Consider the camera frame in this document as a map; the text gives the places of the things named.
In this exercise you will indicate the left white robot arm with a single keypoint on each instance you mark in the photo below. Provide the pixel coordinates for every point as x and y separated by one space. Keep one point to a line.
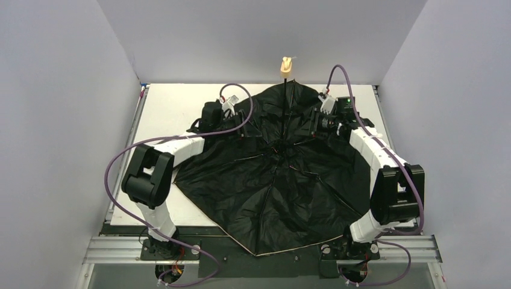
148 177

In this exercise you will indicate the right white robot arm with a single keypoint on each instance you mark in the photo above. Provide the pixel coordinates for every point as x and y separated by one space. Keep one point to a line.
396 187

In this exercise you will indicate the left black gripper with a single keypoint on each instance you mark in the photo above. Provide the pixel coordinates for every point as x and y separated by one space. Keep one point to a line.
243 126

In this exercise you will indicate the beige folding umbrella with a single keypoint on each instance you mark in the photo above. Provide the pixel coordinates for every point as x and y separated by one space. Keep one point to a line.
279 190

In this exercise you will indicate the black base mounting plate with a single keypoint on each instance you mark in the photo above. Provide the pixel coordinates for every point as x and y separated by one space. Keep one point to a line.
175 263

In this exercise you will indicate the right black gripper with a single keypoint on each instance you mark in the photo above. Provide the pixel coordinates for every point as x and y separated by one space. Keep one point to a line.
314 123

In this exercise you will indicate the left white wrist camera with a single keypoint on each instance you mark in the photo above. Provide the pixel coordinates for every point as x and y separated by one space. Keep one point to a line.
230 103

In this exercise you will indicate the aluminium frame rail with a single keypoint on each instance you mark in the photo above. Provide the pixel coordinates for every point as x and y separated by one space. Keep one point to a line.
124 250

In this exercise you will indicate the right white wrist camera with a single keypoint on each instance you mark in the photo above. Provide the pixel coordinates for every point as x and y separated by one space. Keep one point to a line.
328 103

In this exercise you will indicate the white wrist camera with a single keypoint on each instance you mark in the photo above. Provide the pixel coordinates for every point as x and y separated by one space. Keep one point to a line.
328 103
230 103

